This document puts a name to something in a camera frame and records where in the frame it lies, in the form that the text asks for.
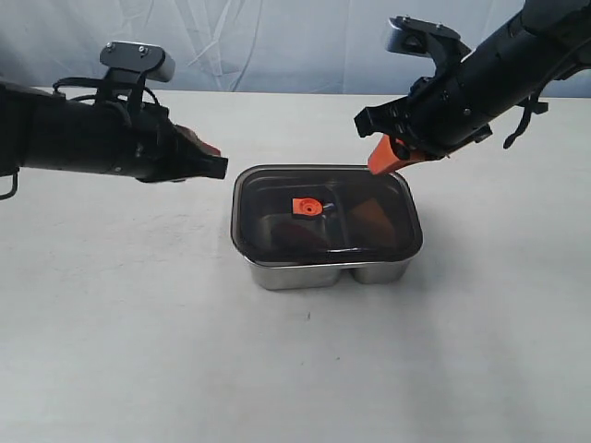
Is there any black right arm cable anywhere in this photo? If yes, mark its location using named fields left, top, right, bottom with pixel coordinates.
left=501, top=41, right=591, bottom=150

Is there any red toy sausage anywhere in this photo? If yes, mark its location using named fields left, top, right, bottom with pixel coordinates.
left=271, top=222, right=329, bottom=253

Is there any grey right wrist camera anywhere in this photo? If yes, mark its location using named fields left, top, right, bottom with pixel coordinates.
left=383, top=16, right=471, bottom=72

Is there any steel two-compartment lunch box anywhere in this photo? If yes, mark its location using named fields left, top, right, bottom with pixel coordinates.
left=230, top=163, right=424, bottom=292

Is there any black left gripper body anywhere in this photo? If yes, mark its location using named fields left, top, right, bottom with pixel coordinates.
left=92, top=100, right=228, bottom=184

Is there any yellow cheese wedge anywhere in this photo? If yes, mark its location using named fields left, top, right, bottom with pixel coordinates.
left=347, top=198, right=397, bottom=247

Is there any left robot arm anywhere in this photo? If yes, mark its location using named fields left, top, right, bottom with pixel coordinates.
left=1, top=82, right=228, bottom=184

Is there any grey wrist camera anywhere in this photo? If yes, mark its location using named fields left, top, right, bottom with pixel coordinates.
left=99, top=42, right=175, bottom=83
left=383, top=16, right=471, bottom=72

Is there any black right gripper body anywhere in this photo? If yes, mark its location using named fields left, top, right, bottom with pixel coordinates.
left=354, top=77, right=492, bottom=159

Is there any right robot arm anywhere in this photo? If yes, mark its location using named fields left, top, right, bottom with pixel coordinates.
left=355, top=1, right=590, bottom=174

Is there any pale blue backdrop cloth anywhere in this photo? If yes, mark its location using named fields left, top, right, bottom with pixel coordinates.
left=1, top=0, right=522, bottom=95

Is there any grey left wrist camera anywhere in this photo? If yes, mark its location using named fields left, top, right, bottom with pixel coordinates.
left=99, top=42, right=175, bottom=83

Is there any transparent lid with orange seal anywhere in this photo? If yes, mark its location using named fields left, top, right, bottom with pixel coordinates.
left=230, top=163, right=424, bottom=268

